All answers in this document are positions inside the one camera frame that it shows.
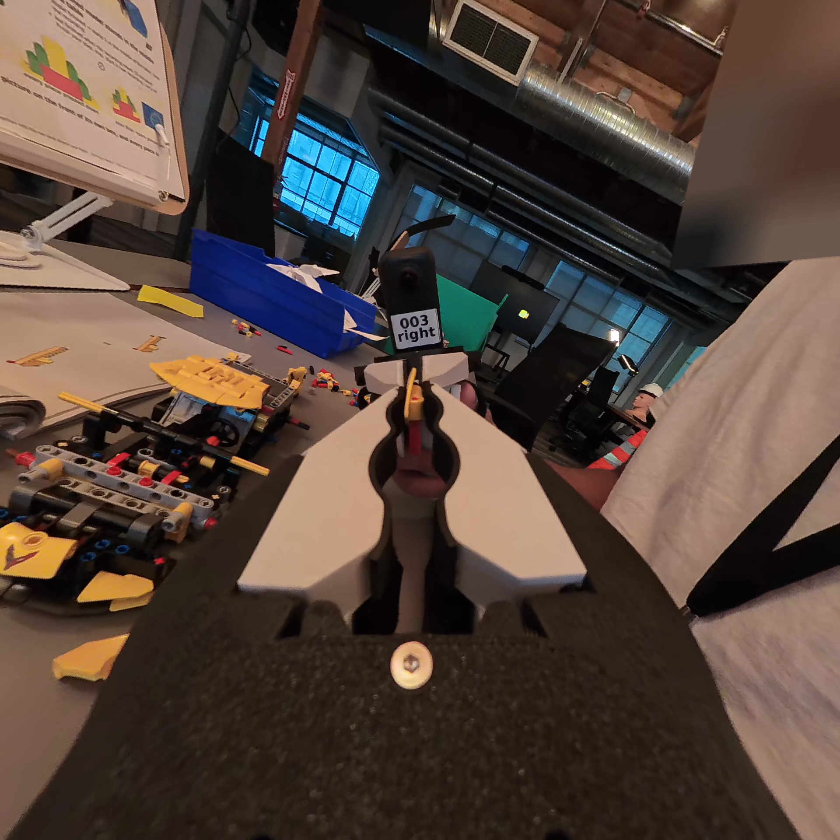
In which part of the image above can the wooden stick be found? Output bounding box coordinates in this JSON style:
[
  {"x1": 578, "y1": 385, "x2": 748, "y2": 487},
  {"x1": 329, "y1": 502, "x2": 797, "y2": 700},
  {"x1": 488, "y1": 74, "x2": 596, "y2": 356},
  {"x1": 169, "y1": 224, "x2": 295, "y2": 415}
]
[{"x1": 394, "y1": 217, "x2": 457, "y2": 253}]

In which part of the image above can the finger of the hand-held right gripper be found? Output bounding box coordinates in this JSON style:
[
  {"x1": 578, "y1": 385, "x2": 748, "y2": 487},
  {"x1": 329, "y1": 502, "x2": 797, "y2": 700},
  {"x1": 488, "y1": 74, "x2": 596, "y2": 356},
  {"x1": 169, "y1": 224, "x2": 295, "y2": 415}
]
[
  {"x1": 420, "y1": 354, "x2": 476, "y2": 396},
  {"x1": 363, "y1": 358, "x2": 404, "y2": 395}
]

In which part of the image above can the blue storage bin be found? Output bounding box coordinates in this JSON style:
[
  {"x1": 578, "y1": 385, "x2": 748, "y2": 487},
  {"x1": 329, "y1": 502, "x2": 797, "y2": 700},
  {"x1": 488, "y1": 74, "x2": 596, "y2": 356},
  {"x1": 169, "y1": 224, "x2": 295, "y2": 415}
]
[{"x1": 189, "y1": 228, "x2": 380, "y2": 361}]

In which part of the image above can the person's right hand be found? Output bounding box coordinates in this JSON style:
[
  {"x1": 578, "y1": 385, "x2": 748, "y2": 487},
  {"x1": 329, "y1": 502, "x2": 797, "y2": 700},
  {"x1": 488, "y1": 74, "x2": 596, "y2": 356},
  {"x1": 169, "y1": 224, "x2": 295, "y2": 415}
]
[{"x1": 394, "y1": 451, "x2": 451, "y2": 501}]

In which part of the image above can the white ceiling air vent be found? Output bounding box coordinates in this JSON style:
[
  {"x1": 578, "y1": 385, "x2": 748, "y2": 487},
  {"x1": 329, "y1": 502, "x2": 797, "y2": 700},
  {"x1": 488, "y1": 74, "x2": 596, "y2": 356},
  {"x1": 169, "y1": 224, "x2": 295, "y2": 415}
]
[{"x1": 443, "y1": 0, "x2": 539, "y2": 83}]

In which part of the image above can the crumpled white paper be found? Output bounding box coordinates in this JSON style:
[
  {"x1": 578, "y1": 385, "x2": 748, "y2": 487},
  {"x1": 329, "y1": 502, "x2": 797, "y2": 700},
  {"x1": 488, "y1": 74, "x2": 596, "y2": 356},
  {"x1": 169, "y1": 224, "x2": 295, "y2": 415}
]
[{"x1": 266, "y1": 261, "x2": 342, "y2": 293}]

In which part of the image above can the partly built yellow toy car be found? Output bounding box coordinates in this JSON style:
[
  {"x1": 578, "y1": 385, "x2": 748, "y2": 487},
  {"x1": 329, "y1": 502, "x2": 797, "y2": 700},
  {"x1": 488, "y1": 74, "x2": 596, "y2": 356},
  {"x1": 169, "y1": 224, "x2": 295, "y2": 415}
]
[{"x1": 0, "y1": 354, "x2": 312, "y2": 614}]

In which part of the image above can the grey desk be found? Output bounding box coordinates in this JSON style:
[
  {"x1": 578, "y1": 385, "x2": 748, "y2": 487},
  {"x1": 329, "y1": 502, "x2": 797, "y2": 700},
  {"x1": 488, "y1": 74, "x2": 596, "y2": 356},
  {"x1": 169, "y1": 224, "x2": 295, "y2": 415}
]
[{"x1": 0, "y1": 239, "x2": 375, "y2": 818}]

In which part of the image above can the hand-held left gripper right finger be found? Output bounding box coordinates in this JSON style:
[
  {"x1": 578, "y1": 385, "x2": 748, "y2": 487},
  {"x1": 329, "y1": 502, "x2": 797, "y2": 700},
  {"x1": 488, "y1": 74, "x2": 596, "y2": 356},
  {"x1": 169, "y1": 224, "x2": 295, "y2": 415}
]
[{"x1": 423, "y1": 382, "x2": 587, "y2": 634}]

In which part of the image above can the yellow paper scrap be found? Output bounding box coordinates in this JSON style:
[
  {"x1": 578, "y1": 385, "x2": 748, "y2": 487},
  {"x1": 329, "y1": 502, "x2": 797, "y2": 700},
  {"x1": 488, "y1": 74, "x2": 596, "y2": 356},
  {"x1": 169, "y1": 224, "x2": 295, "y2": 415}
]
[{"x1": 136, "y1": 284, "x2": 204, "y2": 319}]

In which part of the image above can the printed instruction sheet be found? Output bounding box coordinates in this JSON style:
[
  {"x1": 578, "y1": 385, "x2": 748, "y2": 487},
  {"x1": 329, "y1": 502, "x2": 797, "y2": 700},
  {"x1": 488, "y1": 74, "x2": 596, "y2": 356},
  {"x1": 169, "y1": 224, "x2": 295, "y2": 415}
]
[{"x1": 0, "y1": 0, "x2": 175, "y2": 198}]

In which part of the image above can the large black monitor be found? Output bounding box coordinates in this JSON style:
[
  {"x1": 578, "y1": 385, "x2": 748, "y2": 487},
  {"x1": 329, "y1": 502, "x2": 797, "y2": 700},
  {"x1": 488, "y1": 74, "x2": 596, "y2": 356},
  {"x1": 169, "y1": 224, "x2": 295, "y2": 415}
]
[{"x1": 469, "y1": 261, "x2": 560, "y2": 343}]

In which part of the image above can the silver ventilation duct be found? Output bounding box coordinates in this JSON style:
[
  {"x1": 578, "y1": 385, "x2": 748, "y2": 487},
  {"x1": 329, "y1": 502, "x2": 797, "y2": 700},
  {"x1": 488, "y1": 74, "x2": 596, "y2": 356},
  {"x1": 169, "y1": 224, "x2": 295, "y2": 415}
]
[{"x1": 515, "y1": 62, "x2": 697, "y2": 203}]

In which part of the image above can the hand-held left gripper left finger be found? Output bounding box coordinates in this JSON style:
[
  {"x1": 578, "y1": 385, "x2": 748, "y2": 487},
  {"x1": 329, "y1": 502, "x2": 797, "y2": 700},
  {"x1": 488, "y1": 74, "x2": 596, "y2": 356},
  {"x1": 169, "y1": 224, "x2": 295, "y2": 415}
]
[{"x1": 238, "y1": 387, "x2": 403, "y2": 634}]

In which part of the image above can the open instruction booklet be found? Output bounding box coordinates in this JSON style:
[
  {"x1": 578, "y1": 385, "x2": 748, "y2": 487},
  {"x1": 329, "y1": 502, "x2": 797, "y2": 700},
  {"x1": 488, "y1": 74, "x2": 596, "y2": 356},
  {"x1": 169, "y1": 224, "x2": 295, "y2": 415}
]
[{"x1": 0, "y1": 292, "x2": 253, "y2": 439}]

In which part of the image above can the yellow wheel arch panel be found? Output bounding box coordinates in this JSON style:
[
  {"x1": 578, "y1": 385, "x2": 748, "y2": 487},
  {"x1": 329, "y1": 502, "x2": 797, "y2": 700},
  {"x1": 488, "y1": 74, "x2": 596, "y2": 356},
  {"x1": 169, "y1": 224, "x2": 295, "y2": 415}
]
[{"x1": 52, "y1": 633, "x2": 130, "y2": 682}]

